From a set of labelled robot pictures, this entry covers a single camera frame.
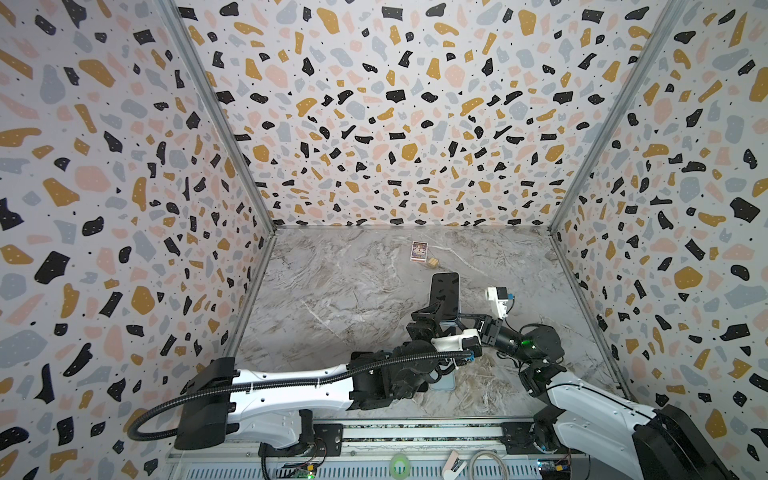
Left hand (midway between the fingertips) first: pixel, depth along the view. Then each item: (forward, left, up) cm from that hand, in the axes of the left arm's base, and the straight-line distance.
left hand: (444, 307), depth 66 cm
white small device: (-27, -2, -26) cm, 37 cm away
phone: (+8, -2, -4) cm, 9 cm away
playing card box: (+40, +2, -28) cm, 49 cm away
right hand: (-2, -2, -3) cm, 4 cm away
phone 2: (-7, -4, -29) cm, 30 cm away
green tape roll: (-26, +8, -28) cm, 39 cm away
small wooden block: (+35, -3, -28) cm, 45 cm away
